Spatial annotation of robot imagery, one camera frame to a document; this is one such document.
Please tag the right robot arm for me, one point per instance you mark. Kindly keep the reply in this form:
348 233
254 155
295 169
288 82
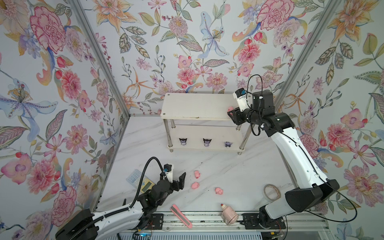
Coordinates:
312 185

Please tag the white two-tier shelf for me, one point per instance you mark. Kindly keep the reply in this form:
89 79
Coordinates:
201 107

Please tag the small pink toy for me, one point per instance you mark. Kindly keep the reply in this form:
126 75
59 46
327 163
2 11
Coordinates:
195 185

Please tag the Kuromi figure black purple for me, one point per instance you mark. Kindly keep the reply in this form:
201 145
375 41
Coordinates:
183 141

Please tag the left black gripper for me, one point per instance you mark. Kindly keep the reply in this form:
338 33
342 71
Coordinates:
177 187

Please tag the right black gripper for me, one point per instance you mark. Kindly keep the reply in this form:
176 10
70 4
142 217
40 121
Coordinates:
236 117

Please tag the pink glue bottle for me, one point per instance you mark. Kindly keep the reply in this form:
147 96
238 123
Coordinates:
229 216

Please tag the pink utility knife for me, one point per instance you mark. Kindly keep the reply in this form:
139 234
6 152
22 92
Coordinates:
177 212

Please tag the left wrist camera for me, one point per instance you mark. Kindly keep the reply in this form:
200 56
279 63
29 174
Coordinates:
168 170

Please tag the masking tape roll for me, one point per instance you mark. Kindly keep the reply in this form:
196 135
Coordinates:
271 192

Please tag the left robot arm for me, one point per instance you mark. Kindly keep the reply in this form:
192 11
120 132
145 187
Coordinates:
87 225

